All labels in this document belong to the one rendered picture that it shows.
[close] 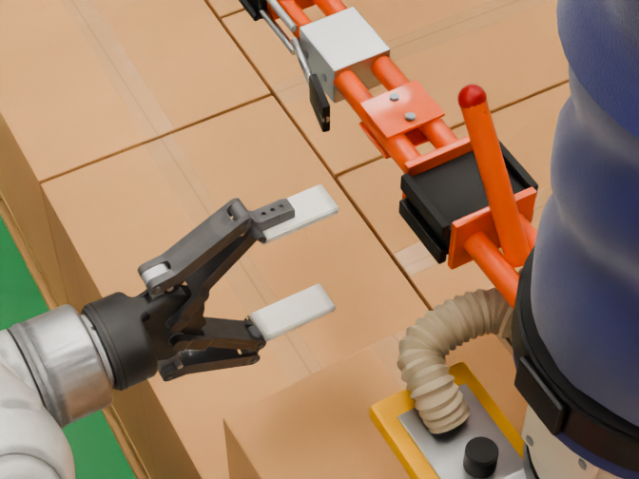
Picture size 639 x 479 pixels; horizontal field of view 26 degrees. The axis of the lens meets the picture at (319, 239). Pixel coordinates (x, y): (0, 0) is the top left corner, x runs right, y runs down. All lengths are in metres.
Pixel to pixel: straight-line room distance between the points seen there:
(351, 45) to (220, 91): 0.92
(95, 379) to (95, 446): 1.40
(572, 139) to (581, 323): 0.12
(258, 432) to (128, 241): 0.73
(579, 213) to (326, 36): 0.55
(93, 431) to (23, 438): 1.61
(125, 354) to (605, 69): 0.51
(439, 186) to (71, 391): 0.36
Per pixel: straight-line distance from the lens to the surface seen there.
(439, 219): 1.16
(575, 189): 0.83
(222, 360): 1.20
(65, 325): 1.09
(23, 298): 2.68
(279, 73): 2.25
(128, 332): 1.10
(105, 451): 2.47
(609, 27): 0.73
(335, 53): 1.31
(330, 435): 1.36
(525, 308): 0.98
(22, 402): 0.93
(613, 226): 0.80
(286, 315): 1.22
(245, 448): 1.35
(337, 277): 1.97
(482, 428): 1.20
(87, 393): 1.09
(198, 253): 1.07
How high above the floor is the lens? 2.12
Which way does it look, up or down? 51 degrees down
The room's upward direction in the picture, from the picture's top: straight up
